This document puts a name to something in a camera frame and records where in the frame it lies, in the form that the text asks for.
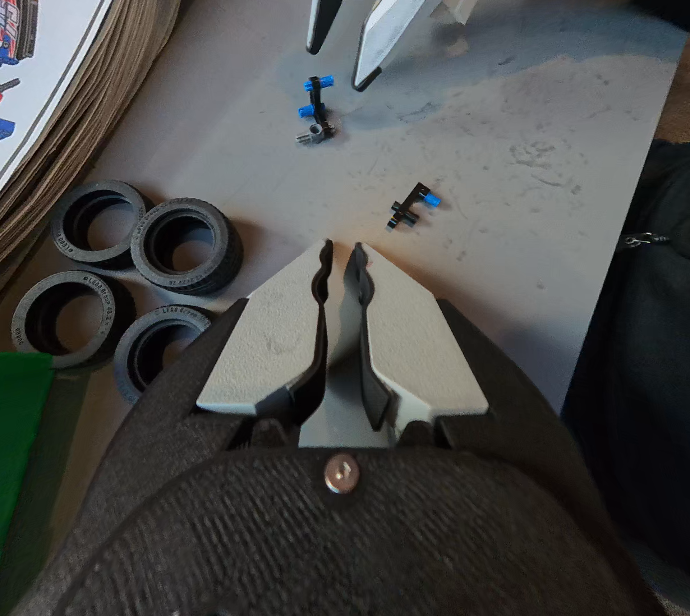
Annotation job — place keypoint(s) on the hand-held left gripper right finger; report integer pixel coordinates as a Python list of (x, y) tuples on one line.
[(426, 352)]

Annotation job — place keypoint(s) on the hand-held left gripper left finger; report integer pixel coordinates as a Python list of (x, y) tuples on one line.
[(269, 352)]

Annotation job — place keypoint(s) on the black beam two blue pins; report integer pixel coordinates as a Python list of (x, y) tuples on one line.
[(317, 98)]

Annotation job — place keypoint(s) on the black angled beam blue pin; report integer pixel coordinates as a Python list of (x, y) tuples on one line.
[(411, 206)]

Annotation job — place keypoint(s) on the grey axle connector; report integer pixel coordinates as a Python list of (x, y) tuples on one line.
[(318, 132)]

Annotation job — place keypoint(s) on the black rubber toy tyre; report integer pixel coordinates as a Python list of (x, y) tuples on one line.
[(186, 276), (32, 341), (62, 244), (126, 357)]

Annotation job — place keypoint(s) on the green plastic bin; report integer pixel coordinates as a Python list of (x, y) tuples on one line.
[(21, 438)]

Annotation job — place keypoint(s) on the open instruction book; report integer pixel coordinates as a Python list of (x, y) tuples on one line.
[(54, 34)]

